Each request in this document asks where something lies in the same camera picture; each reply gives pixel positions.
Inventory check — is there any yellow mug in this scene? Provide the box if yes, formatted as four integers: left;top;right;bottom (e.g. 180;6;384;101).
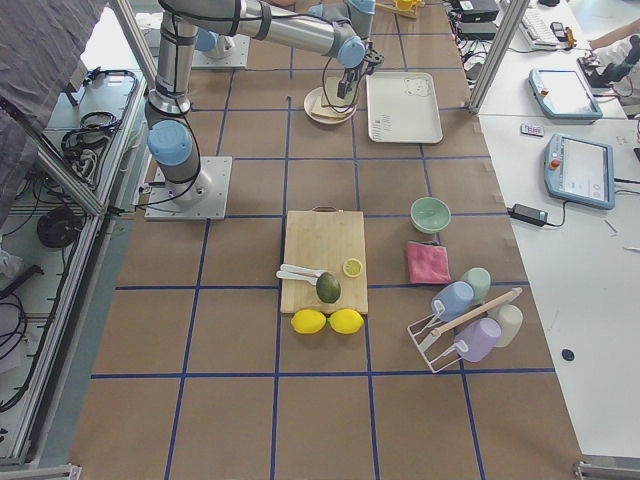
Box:
396;0;417;12

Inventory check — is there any green avocado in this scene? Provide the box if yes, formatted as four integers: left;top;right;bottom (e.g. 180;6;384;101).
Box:
315;272;341;304

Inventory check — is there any near teach pendant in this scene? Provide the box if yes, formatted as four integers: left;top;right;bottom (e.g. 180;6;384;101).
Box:
543;133;615;210

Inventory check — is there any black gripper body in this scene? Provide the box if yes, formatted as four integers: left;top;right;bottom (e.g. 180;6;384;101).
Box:
344;42;385;83

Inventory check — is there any black power adapter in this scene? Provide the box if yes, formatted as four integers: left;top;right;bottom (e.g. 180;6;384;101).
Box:
507;203;548;227

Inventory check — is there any light green bowl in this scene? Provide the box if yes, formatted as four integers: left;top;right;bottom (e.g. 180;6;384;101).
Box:
410;197;451;234

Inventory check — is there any cream bear tray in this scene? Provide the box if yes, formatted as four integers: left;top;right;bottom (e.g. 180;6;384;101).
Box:
366;72;443;145

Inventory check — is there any far teach pendant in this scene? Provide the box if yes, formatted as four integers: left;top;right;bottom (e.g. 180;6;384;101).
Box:
528;69;603;123

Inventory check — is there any blue cup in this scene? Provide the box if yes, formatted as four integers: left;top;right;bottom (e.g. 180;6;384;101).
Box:
431;281;474;322

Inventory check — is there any white wire cup rack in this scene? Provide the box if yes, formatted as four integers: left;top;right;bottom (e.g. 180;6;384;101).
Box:
407;287;522;373

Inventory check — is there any black computer box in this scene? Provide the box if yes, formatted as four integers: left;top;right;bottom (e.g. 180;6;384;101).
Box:
450;0;499;23

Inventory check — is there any cream cup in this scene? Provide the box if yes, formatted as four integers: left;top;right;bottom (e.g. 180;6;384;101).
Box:
488;304;523;348

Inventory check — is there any green cup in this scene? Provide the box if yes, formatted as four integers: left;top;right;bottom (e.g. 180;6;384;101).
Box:
460;267;491;305

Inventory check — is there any lemon half slice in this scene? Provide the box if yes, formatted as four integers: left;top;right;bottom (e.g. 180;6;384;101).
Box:
342;258;364;278

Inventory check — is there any small card box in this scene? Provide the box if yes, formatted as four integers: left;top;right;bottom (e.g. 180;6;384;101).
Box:
520;123;545;138

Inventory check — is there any bread slice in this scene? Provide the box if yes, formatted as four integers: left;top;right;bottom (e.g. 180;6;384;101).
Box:
311;91;354;120

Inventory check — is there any yellow lemon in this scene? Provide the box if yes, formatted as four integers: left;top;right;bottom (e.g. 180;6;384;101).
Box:
291;309;327;335
328;309;364;335

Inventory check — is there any teach pendant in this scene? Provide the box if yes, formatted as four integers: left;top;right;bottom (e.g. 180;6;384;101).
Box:
528;69;603;123
543;133;615;210

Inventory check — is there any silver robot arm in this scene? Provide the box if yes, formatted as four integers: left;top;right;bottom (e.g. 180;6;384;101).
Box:
140;1;383;220
195;28;235;60

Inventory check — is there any cream round plate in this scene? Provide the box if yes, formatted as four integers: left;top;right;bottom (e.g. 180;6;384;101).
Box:
303;87;357;125

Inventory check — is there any white plastic knife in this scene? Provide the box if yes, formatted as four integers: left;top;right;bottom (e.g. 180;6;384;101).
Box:
276;264;326;285

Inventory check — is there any wooden cutting board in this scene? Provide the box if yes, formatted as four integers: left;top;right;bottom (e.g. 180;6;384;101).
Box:
280;210;369;314

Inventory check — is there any black power brick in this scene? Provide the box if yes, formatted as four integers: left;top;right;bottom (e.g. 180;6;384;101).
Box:
457;22;498;41

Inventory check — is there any purple cup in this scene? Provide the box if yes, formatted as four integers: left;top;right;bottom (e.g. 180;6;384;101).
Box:
454;317;502;362

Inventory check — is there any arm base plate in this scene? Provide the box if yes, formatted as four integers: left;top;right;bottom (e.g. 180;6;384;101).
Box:
192;35;250;70
145;156;232;221

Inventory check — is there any right yellow lemon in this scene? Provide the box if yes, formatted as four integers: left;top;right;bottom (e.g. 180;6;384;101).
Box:
328;309;364;335

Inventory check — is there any pink cloth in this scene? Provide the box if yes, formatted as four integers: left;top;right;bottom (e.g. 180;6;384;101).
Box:
407;241;451;285

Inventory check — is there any left yellow lemon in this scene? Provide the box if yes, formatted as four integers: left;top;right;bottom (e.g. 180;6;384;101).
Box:
291;309;327;335

